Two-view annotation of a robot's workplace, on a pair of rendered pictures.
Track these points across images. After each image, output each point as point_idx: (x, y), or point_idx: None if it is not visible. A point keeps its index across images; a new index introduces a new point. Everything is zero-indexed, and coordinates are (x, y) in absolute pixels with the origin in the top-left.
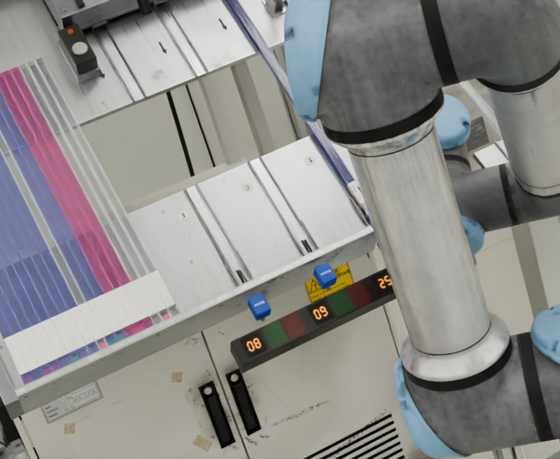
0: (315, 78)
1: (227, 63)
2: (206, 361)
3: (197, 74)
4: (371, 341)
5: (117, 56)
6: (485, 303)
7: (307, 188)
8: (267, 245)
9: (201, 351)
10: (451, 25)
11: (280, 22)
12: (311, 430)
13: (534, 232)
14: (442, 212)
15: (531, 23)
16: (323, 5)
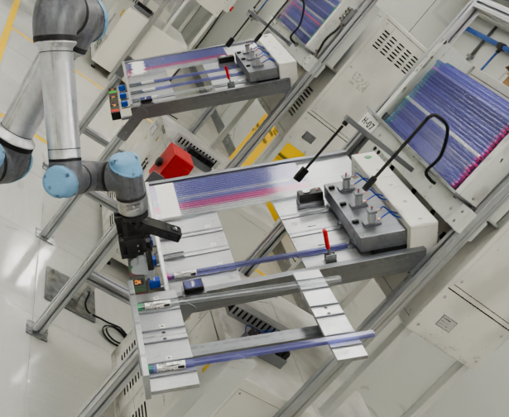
0: None
1: (295, 244)
2: (191, 327)
3: (290, 234)
4: None
5: (310, 213)
6: (12, 123)
7: (204, 261)
8: (178, 246)
9: (195, 322)
10: None
11: (318, 263)
12: (155, 403)
13: (168, 414)
14: (29, 70)
15: (36, 6)
16: None
